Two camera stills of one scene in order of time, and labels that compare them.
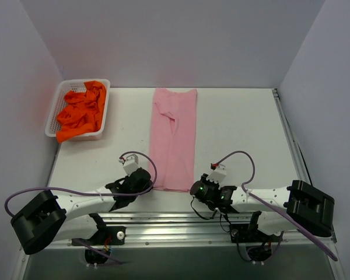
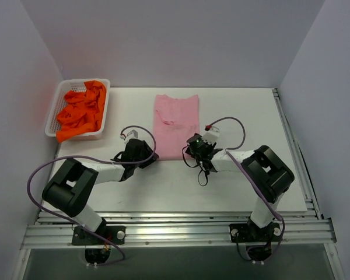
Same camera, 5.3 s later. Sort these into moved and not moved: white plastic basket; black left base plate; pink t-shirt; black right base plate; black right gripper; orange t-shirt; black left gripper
Moved: pink t-shirt; black right gripper; black left gripper
Not moved: white plastic basket; black left base plate; orange t-shirt; black right base plate
